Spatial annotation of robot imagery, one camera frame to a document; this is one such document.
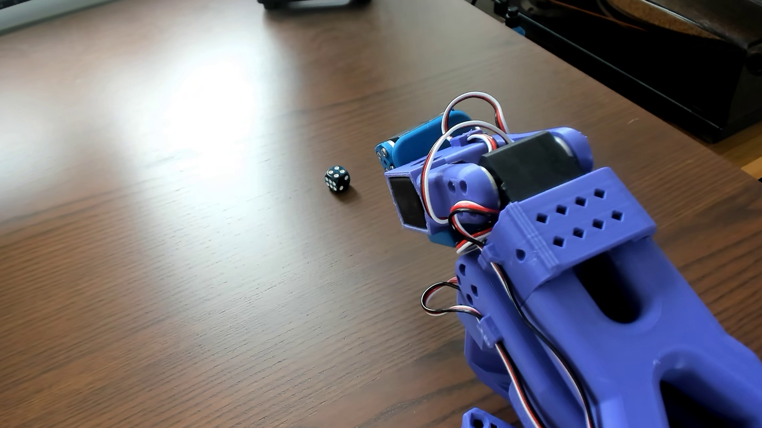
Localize black turntable cable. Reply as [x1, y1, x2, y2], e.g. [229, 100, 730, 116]
[469, 0, 524, 35]

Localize dark blue dice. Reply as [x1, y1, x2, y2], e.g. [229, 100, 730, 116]
[323, 164, 353, 195]

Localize red white black servo cable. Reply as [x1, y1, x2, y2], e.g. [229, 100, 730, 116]
[392, 80, 600, 428]

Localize black turntable with dust cover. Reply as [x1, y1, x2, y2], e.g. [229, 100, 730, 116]
[492, 0, 762, 170]

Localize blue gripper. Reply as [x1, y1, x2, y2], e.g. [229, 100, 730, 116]
[371, 108, 479, 174]

